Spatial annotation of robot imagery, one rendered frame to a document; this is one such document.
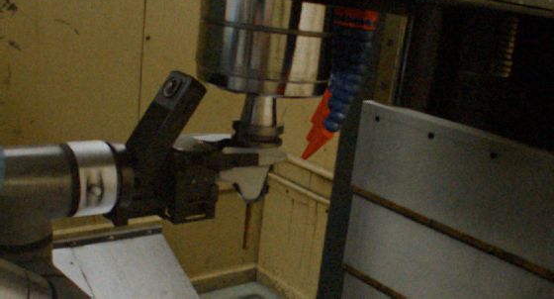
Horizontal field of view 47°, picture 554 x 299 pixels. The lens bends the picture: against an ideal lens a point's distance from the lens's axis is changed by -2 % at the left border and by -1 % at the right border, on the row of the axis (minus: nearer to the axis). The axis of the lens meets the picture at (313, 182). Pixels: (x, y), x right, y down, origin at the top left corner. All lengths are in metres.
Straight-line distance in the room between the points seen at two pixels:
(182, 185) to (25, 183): 0.16
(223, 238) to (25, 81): 0.81
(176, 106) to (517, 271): 0.62
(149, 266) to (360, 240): 0.78
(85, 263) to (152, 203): 1.15
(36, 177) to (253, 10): 0.27
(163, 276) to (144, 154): 1.21
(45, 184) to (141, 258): 1.28
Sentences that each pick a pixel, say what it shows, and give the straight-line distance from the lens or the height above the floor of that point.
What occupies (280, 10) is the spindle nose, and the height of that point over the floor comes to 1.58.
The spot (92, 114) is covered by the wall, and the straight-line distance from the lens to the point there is 1.79.
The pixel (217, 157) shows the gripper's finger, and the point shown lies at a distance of 0.70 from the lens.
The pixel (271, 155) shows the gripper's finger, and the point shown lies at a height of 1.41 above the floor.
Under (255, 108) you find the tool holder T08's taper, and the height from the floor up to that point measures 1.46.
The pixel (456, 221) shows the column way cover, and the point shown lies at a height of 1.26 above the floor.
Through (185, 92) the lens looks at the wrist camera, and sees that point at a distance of 0.68.
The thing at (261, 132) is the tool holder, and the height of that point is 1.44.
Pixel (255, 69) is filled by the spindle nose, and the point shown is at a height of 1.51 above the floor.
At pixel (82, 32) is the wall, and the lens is 1.74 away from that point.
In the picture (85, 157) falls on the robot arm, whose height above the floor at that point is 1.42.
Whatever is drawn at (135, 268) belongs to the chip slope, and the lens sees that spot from 1.86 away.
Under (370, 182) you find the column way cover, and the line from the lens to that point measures 1.23.
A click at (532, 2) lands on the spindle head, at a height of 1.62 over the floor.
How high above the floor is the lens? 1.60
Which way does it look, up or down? 16 degrees down
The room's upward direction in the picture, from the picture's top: 8 degrees clockwise
